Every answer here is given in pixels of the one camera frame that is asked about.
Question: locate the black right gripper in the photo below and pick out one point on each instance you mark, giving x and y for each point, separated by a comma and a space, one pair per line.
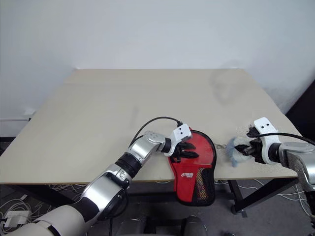
257, 150

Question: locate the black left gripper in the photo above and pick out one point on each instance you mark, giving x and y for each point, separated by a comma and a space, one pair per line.
179, 151

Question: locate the black mesh racket case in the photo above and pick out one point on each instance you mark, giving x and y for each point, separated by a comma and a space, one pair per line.
187, 184

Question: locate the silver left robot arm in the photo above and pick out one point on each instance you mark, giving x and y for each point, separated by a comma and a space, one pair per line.
137, 152

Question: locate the black table leg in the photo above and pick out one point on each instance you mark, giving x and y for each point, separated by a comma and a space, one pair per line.
237, 196
44, 193

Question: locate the black cabinet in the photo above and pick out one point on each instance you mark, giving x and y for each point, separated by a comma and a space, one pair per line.
304, 110

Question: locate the dark rounded shape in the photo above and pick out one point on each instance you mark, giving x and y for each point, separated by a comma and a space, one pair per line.
195, 226
135, 227

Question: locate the white power adapter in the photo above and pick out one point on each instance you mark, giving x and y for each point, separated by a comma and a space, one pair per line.
17, 218

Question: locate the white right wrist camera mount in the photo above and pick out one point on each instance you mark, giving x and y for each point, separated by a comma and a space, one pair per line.
267, 135

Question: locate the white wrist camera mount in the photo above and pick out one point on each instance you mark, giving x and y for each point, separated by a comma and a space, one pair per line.
182, 131
267, 135

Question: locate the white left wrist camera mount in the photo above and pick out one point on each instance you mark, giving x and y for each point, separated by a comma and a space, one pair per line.
182, 131

